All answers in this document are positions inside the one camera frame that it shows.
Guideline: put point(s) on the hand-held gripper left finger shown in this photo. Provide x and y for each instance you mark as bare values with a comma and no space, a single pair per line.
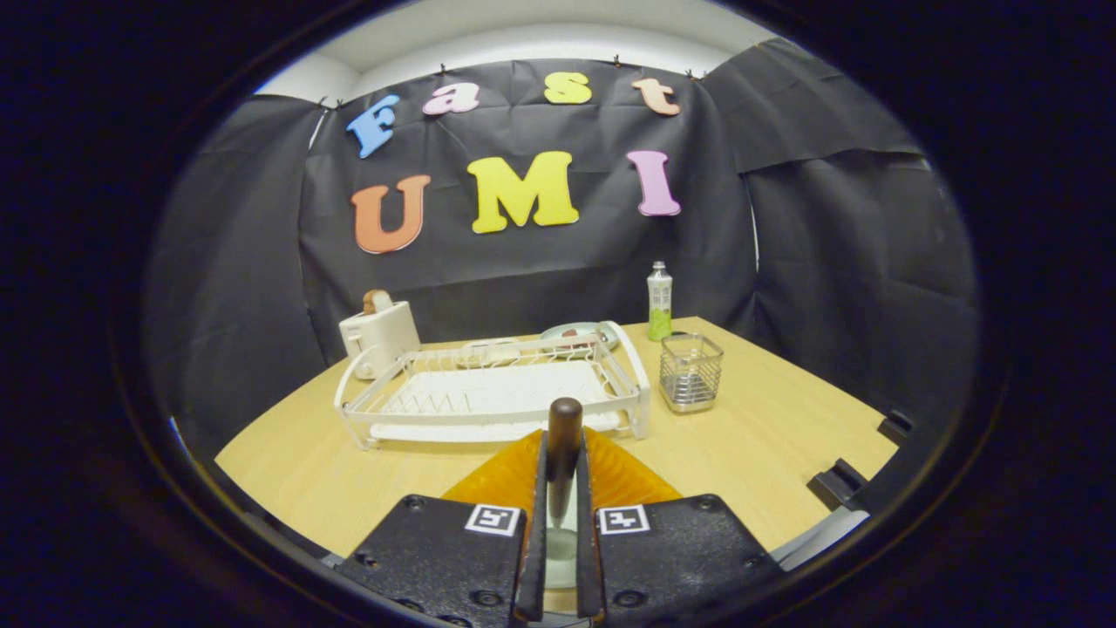
453,558

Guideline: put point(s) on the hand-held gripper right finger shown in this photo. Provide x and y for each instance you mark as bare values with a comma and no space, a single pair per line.
680,558

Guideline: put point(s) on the light green plate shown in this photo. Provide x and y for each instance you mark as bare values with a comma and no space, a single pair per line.
561,574

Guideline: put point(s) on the white flat object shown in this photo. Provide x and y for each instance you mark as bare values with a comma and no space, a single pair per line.
819,541

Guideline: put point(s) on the white toaster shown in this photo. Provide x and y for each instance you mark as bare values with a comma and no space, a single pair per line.
381,336

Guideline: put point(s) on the small green saucer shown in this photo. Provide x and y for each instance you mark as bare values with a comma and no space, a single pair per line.
562,331

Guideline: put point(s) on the green label bottle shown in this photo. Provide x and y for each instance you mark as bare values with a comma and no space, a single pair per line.
660,301

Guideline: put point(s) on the brown bread slice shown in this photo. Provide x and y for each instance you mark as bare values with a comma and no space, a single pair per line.
377,302

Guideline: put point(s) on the black backdrop cloth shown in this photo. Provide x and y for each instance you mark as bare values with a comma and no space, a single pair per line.
244,288

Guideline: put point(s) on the black table edge bracket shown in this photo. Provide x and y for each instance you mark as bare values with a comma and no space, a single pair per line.
839,484
895,427

